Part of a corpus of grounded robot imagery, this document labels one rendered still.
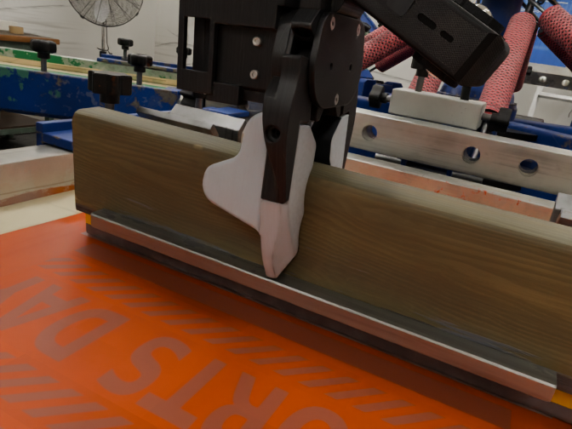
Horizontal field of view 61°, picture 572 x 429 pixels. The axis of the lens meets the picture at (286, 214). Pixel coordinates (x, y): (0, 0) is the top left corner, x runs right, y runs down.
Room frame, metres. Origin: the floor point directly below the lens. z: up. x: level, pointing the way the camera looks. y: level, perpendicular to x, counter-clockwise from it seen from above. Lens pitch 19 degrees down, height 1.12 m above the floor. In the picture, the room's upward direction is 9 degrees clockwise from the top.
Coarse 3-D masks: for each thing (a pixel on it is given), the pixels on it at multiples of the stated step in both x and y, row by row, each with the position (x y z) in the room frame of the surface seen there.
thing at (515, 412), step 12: (288, 312) 0.28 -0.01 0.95; (312, 324) 0.27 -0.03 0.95; (348, 336) 0.26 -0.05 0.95; (408, 360) 0.24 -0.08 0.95; (468, 384) 0.23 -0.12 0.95; (516, 408) 0.22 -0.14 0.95; (528, 408) 0.22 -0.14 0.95; (516, 420) 0.21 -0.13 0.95; (528, 420) 0.21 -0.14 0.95; (540, 420) 0.21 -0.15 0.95; (552, 420) 0.21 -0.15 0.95
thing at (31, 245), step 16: (48, 224) 0.36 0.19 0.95; (64, 224) 0.36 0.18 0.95; (80, 224) 0.37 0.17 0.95; (0, 240) 0.32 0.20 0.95; (16, 240) 0.32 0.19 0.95; (32, 240) 0.32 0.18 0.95; (48, 240) 0.33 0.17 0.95; (64, 240) 0.33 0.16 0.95; (80, 240) 0.34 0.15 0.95; (96, 240) 0.34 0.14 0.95; (0, 256) 0.29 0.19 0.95; (16, 256) 0.30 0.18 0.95; (32, 256) 0.30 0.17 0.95; (48, 256) 0.30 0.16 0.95; (144, 256) 0.32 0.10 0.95; (0, 272) 0.27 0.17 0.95; (224, 288) 0.30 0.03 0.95
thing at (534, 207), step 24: (48, 144) 0.46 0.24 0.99; (0, 168) 0.38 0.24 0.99; (24, 168) 0.40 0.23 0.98; (48, 168) 0.42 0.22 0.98; (72, 168) 0.44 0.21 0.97; (360, 168) 0.60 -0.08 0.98; (384, 168) 0.59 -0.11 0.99; (408, 168) 0.61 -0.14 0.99; (0, 192) 0.37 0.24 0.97; (24, 192) 0.39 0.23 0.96; (48, 192) 0.42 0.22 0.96; (456, 192) 0.56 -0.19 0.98; (480, 192) 0.55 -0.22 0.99; (504, 192) 0.55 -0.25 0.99
